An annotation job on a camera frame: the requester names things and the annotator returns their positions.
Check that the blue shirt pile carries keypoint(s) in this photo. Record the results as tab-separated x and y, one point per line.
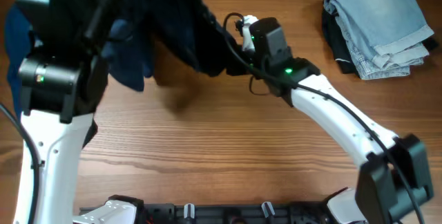
17	45

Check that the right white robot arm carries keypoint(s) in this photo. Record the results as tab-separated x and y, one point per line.
393	173

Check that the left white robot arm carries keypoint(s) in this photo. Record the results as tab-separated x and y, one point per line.
63	79

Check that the light blue folded jeans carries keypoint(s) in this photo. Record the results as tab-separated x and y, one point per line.
384	37

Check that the black folded garment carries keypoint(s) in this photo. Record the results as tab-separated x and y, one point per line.
338	46

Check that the dark navy denim shorts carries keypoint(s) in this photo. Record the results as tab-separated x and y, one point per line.
187	28

